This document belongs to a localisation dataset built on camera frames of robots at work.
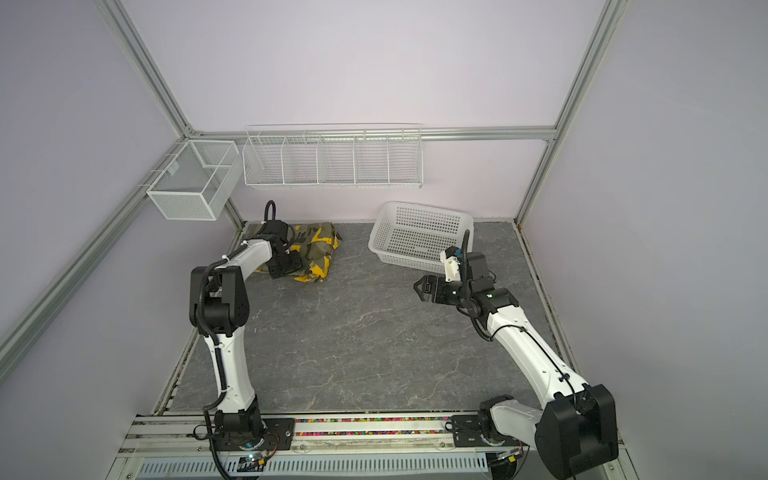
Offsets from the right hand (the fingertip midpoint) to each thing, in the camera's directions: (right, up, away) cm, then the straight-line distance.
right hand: (428, 289), depth 81 cm
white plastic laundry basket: (-1, +17, +34) cm, 38 cm away
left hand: (-44, +4, +22) cm, 49 cm away
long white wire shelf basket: (-13, +44, +21) cm, 50 cm away
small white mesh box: (-73, +32, +13) cm, 81 cm away
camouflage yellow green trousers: (-39, +14, +27) cm, 49 cm away
